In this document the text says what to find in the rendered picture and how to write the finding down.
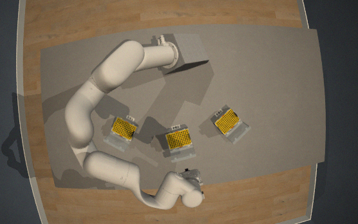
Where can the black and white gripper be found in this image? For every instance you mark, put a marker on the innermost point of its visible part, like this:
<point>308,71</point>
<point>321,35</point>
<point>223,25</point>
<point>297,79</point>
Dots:
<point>191,173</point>

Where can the yellow perforated plate with black holes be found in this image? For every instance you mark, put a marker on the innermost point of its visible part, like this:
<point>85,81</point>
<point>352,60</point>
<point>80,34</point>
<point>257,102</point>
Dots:
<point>227,121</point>
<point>178,139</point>
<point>123,128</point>

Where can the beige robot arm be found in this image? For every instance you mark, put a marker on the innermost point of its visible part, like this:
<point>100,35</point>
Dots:
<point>128,58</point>

